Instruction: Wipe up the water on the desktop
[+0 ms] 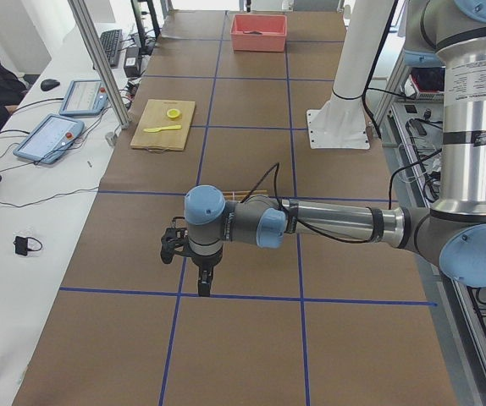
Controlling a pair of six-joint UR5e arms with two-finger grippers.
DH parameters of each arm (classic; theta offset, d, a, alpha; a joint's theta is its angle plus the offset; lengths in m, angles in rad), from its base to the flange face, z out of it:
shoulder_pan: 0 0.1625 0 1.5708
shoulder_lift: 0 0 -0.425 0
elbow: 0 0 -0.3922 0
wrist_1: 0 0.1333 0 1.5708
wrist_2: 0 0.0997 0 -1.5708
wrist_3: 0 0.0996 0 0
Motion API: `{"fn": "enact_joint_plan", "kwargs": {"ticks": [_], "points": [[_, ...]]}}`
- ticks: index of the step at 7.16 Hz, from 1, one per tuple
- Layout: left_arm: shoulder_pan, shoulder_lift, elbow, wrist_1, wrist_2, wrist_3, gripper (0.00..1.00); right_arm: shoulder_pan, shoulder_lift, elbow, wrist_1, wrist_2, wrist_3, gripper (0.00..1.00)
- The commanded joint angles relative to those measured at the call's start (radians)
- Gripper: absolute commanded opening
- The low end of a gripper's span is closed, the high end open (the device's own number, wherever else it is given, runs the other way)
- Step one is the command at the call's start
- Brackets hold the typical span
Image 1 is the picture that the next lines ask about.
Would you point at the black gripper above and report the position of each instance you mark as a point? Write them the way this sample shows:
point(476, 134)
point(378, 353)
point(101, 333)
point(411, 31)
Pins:
point(205, 260)

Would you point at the grey and pink cloth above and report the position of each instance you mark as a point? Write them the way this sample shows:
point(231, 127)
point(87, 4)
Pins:
point(252, 32)

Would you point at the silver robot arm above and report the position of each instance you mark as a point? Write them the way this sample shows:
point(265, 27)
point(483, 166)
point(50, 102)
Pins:
point(451, 234)

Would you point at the yellow plastic knife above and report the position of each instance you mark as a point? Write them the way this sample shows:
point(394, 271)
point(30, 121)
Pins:
point(163, 128)

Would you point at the yellow lemon slices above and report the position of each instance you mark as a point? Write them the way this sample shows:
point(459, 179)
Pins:
point(173, 113)

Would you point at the bamboo cutting board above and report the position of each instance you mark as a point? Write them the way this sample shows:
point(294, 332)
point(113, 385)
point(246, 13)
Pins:
point(154, 115)

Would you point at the small black device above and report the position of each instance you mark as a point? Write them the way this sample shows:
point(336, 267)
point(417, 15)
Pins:
point(25, 245)

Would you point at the near blue teach pendant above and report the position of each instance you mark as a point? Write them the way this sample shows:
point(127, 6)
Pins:
point(50, 139)

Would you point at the blue teach pendant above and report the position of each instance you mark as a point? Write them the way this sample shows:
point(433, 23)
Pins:
point(84, 98)
point(50, 139)

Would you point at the far blue teach pendant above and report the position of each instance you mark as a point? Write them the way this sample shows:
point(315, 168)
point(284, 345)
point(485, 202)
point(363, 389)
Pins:
point(84, 98)

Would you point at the black power adapter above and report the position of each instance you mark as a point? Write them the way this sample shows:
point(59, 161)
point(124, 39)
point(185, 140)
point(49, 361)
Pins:
point(132, 62)

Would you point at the pink plastic bin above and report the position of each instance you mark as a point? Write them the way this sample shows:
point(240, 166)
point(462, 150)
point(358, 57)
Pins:
point(273, 26)

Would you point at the black computer mouse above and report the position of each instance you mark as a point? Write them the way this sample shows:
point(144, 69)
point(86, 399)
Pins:
point(49, 84)

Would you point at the black keyboard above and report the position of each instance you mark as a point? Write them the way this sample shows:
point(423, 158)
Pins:
point(111, 41)

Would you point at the aluminium frame rails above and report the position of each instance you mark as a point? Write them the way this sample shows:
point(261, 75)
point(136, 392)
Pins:
point(410, 117)

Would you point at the aluminium frame post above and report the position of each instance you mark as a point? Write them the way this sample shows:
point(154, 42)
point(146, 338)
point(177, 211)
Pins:
point(94, 47)

